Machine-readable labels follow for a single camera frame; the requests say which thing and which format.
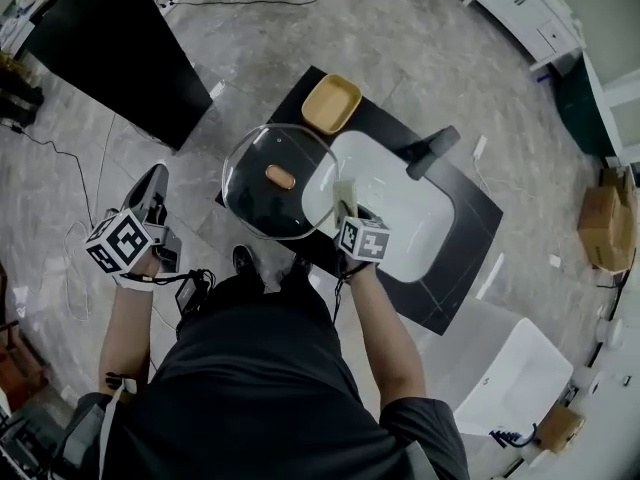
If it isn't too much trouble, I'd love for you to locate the white sink basin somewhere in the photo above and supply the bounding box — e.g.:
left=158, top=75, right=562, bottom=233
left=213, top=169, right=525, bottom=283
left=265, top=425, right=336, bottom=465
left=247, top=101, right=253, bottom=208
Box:
left=301, top=130, right=457, bottom=285

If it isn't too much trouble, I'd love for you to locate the potted plant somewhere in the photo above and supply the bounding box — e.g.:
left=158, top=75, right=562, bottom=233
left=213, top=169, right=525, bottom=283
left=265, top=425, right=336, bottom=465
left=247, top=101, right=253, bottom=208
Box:
left=0, top=49, right=45, bottom=122

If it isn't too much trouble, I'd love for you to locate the person's right forearm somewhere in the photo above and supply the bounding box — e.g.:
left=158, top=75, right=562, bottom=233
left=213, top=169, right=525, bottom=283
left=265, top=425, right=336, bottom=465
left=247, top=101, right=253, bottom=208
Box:
left=343, top=260, right=428, bottom=422

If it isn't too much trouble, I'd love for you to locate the brown wooden furniture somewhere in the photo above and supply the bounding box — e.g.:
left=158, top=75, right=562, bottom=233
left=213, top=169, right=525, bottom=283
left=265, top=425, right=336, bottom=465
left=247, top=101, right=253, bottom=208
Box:
left=0, top=262, right=53, bottom=412

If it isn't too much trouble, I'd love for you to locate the small cardboard box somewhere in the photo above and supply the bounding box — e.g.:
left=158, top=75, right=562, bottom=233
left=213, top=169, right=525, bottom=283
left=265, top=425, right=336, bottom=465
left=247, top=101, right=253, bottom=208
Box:
left=536, top=401, right=587, bottom=455

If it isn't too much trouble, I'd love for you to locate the yellow-green scrub sponge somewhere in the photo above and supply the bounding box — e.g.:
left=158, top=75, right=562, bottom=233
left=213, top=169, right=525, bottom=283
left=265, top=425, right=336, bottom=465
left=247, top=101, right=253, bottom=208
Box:
left=319, top=178, right=359, bottom=234

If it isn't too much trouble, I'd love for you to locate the person's left forearm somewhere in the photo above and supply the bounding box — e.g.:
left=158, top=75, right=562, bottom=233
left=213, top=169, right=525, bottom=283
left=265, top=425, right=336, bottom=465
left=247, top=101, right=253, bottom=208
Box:
left=96, top=253, right=164, bottom=399

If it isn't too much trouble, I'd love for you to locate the blue coiled hose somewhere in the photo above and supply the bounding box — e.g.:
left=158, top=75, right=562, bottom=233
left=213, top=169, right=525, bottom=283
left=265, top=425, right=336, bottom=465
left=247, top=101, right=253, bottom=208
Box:
left=488, top=421, right=540, bottom=450

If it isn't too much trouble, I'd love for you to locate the large cardboard box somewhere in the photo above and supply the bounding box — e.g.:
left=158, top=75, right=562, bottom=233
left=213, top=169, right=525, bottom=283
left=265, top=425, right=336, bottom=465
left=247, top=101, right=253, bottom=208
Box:
left=576, top=166, right=640, bottom=275

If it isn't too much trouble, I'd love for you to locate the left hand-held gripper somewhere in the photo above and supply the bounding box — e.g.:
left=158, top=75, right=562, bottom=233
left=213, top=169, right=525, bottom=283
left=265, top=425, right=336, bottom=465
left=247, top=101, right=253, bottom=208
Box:
left=84, top=163, right=184, bottom=276

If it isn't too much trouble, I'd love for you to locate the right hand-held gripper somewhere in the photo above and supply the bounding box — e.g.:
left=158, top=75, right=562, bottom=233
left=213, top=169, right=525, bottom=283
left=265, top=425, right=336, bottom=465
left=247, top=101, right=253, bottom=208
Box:
left=333, top=198, right=393, bottom=265

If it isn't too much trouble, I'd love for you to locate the large black cabinet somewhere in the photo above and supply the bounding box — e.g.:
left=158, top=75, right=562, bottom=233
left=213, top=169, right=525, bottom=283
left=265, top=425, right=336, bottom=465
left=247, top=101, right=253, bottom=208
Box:
left=23, top=0, right=215, bottom=152

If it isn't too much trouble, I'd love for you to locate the thin white floor cable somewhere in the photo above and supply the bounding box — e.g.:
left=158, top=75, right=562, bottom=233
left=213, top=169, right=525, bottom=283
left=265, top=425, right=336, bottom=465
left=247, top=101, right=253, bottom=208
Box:
left=63, top=112, right=117, bottom=323

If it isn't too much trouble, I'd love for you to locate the black sink counter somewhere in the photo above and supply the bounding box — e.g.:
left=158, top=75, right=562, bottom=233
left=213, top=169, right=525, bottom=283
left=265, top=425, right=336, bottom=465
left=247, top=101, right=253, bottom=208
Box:
left=214, top=64, right=505, bottom=337

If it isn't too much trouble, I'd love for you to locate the white shelf unit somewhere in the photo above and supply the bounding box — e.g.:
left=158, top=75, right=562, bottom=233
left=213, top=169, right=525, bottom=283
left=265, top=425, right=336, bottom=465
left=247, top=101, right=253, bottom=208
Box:
left=581, top=50, right=640, bottom=167

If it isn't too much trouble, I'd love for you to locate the black faucet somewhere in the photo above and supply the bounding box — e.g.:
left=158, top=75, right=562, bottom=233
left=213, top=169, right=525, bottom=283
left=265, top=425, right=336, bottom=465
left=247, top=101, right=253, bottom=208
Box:
left=398, top=124, right=462, bottom=182

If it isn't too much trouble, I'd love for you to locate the white wrist strap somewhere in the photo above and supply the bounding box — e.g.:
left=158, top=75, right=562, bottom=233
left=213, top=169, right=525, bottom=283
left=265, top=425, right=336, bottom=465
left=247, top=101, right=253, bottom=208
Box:
left=112, top=270, right=157, bottom=295

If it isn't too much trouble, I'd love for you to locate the white power strip with cable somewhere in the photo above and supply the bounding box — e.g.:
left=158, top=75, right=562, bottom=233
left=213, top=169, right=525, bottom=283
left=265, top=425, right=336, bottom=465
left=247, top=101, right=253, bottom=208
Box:
left=470, top=134, right=501, bottom=199

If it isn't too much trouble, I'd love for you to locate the glass pot lid brown handle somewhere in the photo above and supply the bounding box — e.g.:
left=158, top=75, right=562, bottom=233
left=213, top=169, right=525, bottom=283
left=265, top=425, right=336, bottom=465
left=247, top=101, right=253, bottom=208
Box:
left=221, top=123, right=342, bottom=242

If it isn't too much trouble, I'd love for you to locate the thin black floor cable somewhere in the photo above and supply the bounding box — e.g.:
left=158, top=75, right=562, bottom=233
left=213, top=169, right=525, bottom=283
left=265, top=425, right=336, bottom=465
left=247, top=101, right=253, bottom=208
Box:
left=0, top=120, right=97, bottom=230

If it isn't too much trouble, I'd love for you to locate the person's black shirt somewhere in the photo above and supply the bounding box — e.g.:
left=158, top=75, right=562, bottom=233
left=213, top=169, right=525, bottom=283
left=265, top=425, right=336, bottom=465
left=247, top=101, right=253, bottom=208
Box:
left=63, top=271, right=471, bottom=480

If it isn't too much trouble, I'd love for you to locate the yellow rectangular tray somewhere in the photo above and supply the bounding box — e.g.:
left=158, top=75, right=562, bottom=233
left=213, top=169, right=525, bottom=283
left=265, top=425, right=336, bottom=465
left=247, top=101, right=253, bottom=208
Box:
left=300, top=73, right=364, bottom=136

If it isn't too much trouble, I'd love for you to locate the black waist device box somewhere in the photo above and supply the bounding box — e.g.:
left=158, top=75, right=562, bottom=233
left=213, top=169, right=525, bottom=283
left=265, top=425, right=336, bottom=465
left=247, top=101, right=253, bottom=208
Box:
left=172, top=270, right=213, bottom=318

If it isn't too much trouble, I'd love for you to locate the white drawer cabinet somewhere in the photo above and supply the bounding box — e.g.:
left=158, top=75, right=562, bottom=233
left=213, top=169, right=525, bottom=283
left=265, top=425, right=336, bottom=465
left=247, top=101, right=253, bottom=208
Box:
left=461, top=0, right=587, bottom=73

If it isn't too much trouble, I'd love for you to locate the dark green bin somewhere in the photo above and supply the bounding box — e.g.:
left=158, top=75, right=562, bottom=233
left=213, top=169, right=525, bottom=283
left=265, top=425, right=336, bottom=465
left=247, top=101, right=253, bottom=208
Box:
left=553, top=56, right=617, bottom=158

